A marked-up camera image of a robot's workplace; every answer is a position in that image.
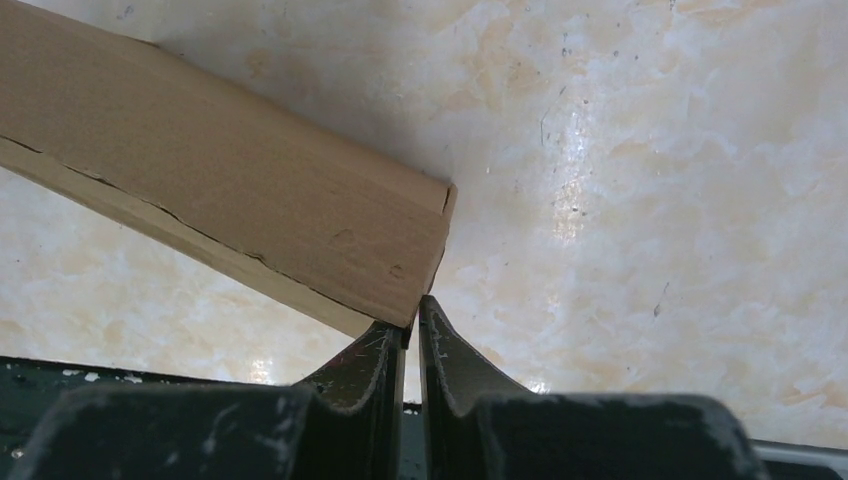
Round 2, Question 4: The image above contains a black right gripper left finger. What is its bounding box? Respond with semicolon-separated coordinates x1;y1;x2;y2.
8;324;408;479

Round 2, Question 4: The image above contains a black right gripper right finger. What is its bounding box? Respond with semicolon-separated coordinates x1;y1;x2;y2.
419;296;768;479

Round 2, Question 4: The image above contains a brown cardboard box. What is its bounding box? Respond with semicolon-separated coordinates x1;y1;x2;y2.
1;1;457;336

